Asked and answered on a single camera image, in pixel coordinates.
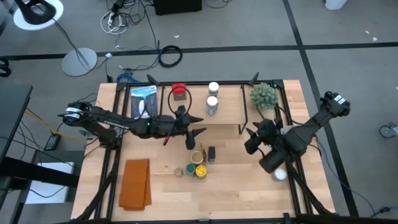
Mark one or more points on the potted green plant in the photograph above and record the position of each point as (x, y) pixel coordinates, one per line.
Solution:
(264, 96)

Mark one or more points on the black aluminium rig frame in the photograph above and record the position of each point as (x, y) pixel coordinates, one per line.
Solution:
(230, 82)

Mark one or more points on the black box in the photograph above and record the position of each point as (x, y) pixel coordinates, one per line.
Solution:
(177, 6)

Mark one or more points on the smoked paprika tin red lid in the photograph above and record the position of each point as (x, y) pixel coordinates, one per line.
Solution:
(178, 88)

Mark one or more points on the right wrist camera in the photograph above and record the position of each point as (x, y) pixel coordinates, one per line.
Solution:
(252, 146)

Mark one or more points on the black desk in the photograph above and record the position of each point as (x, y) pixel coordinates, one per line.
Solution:
(12, 118)

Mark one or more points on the black power adapter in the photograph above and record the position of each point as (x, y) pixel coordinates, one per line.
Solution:
(53, 142)

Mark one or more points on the grey caster wheel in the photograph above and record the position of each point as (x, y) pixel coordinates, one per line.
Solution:
(387, 131)

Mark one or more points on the oregano jar green lid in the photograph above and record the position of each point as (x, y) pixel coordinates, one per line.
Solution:
(190, 170)

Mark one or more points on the orange folded cloth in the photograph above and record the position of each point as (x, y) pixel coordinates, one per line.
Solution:
(135, 186)

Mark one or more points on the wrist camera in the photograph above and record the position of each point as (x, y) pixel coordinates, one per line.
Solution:
(252, 146)
(190, 143)

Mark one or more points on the white box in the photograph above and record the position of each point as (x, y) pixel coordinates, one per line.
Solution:
(46, 193)

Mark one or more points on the green black pepper tin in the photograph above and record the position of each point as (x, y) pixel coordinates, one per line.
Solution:
(211, 154)

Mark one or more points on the small glass jar cork lid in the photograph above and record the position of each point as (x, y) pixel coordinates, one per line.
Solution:
(178, 172)

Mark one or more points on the round jar with tan lid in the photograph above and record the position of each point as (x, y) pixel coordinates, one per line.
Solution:
(196, 157)

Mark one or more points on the everything bagel seasoning jar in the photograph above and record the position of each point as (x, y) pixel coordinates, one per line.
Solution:
(212, 102)
(213, 87)

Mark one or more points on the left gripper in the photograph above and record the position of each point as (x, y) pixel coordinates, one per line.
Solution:
(180, 124)

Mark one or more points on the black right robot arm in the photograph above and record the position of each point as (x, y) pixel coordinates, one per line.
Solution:
(311, 124)

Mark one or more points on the floor lamp with round base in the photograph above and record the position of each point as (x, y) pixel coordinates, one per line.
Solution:
(79, 62)

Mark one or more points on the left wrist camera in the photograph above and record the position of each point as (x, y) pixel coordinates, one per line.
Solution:
(190, 143)

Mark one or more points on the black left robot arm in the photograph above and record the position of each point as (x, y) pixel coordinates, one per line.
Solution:
(105, 118)

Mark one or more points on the chili onion jar yellow lid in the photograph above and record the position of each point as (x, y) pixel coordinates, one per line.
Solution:
(201, 171)

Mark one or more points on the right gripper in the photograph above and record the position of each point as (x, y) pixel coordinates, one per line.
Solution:
(267, 132)

